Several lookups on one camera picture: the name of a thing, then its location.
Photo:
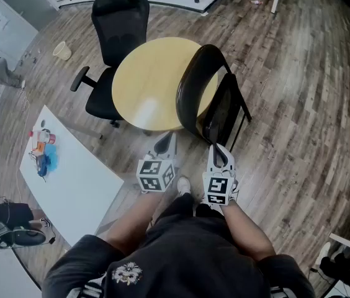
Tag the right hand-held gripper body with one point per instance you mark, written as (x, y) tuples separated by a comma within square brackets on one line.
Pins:
[(217, 188)]

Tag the person's right white shoe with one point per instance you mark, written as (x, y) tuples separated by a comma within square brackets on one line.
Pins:
[(236, 192)]

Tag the black mesh office chair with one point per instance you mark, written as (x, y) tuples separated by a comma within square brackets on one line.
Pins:
[(119, 29)]

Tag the orange small box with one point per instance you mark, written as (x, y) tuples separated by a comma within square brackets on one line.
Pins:
[(39, 147)]

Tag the person's right forearm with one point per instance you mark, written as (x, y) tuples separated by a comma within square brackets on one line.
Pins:
[(246, 231)]

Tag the black round seat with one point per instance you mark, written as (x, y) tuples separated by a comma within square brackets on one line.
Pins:
[(29, 237)]

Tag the person's white shoe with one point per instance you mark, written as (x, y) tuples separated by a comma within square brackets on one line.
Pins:
[(183, 185), (236, 192)]

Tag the round wooden table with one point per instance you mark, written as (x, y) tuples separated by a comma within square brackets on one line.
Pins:
[(150, 82)]

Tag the small red floor item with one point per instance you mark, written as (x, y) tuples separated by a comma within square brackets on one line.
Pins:
[(256, 2)]

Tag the person's left forearm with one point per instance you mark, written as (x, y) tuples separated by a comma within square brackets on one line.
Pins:
[(131, 225)]

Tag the person's left white shoe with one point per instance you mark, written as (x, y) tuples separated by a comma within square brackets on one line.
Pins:
[(183, 185)]

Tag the person's black shirt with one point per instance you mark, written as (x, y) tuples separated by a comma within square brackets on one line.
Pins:
[(187, 259)]

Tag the black curved-back chair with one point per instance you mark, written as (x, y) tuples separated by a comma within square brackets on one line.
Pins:
[(190, 85)]

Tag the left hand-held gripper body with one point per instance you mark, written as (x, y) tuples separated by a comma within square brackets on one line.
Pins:
[(154, 174)]

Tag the large white rectangular table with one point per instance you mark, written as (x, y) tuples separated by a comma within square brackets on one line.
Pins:
[(72, 182)]

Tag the person's black trousers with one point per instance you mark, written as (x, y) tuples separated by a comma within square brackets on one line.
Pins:
[(181, 205)]

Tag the beige waste bin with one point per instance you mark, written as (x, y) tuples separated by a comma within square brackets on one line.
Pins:
[(62, 51)]

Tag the red and white container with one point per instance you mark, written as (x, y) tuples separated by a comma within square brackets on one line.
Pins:
[(47, 137)]

